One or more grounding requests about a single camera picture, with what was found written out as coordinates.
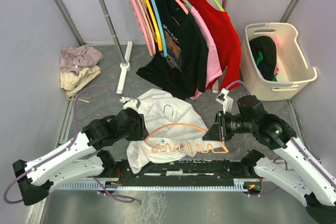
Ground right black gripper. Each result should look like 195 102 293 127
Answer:
202 111 255 142

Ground orange wavy hanger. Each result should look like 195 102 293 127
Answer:
144 104 228 156

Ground white t shirt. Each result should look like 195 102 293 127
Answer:
124 89 228 174

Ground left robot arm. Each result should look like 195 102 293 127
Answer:
13 108 149 206

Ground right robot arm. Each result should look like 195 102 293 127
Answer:
203 94 335 223

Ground pink t shirt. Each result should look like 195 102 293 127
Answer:
190 7 223 87

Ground black t shirt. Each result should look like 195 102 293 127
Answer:
136 0 208 100

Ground red t shirt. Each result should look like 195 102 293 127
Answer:
188 0 242 89

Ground blue hanger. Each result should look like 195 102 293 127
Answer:
150 0 168 57

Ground pink wavy hanger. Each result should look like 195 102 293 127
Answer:
129 0 156 56

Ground yellow hanger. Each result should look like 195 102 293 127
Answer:
142 0 163 51

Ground beige crumpled cloth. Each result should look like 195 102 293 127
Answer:
60 66 102 101

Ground cream laundry basket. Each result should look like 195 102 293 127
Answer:
240 23 318 101

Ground mauve crumpled cloth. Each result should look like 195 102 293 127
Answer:
60 45 104 75

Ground dark clothes in basket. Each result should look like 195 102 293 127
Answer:
249 36 277 82

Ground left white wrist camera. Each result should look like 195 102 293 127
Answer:
119 97 141 111

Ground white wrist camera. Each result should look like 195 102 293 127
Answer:
119 97 141 111
216 89 234 113

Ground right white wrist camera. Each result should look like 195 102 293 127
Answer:
216 89 234 113

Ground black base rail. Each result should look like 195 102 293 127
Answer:
99 158 263 195

